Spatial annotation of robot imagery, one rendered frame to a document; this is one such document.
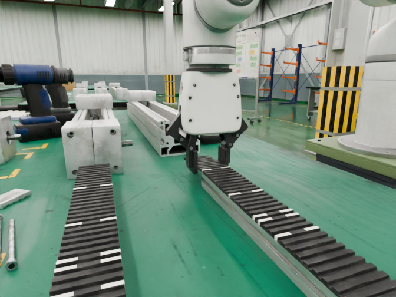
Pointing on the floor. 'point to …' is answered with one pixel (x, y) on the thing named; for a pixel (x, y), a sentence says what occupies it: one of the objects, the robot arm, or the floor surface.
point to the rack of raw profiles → (286, 76)
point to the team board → (248, 60)
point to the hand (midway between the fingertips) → (208, 159)
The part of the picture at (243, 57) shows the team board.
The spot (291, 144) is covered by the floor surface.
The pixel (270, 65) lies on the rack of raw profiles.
